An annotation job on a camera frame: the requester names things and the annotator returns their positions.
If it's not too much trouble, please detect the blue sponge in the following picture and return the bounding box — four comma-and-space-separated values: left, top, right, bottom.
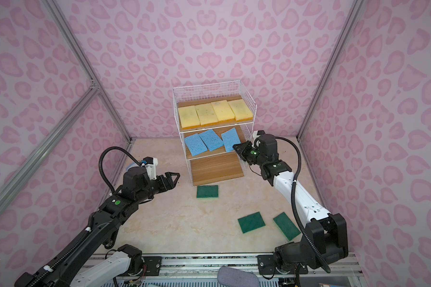
221, 128, 241, 153
184, 133, 208, 157
199, 129, 224, 152

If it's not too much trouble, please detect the yellow sponge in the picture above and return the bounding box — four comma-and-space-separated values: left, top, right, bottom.
228, 99, 253, 121
178, 105, 201, 129
195, 103, 219, 126
211, 100, 235, 122

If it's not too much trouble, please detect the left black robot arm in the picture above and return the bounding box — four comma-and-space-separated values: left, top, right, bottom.
14, 166, 180, 287

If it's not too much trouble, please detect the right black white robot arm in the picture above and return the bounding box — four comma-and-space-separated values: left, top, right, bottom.
233, 130, 349, 273

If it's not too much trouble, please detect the green sponge by shelf front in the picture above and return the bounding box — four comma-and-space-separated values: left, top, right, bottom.
196, 185, 219, 199

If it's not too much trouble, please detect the light blue square clock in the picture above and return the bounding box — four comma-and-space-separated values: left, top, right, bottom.
126, 163, 138, 171

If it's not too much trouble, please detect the green sponge front centre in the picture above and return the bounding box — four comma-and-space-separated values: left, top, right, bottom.
238, 212, 266, 234

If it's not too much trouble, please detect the green sponge front right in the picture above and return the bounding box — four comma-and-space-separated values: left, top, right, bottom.
273, 212, 301, 241

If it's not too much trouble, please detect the grey oval pad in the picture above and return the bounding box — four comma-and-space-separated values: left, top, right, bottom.
217, 267, 260, 287

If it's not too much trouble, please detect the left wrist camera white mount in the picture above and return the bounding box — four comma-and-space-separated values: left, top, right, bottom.
142, 157, 158, 180

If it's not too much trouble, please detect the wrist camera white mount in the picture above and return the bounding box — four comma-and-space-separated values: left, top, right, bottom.
142, 157, 158, 180
252, 130, 265, 142

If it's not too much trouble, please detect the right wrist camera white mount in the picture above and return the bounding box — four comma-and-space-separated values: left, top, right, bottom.
252, 130, 265, 142

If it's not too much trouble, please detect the white wire wooden shelf rack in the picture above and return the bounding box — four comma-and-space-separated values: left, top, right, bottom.
172, 80, 257, 186

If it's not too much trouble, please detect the left black corrugated cable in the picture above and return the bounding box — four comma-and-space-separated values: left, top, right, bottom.
98, 146, 144, 194

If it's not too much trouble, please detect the black corrugated cable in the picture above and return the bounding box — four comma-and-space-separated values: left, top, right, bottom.
274, 136, 332, 274
98, 146, 144, 194

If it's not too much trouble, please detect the right black corrugated cable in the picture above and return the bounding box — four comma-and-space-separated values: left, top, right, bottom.
274, 136, 332, 274

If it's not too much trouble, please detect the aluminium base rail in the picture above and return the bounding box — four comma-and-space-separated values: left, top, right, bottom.
51, 250, 369, 287

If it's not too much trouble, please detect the left diagonal aluminium frame bar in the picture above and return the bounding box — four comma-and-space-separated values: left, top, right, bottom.
0, 84, 99, 216

